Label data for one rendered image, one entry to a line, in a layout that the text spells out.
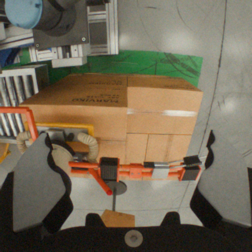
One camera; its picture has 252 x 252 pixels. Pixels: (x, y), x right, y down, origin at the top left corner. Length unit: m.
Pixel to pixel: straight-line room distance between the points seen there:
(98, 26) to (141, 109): 0.81
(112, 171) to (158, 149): 0.84
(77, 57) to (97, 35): 0.80
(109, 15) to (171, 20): 0.63
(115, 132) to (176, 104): 0.60
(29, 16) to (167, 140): 1.26
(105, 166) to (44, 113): 0.46
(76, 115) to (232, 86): 1.81
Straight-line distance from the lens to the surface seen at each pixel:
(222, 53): 1.95
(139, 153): 1.42
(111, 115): 0.76
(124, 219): 2.06
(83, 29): 0.61
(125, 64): 1.64
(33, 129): 0.62
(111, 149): 0.88
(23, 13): 0.45
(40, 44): 0.68
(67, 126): 0.69
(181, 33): 1.73
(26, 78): 1.36
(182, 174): 0.68
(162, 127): 1.29
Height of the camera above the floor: 1.63
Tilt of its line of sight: 61 degrees down
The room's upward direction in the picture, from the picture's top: 180 degrees counter-clockwise
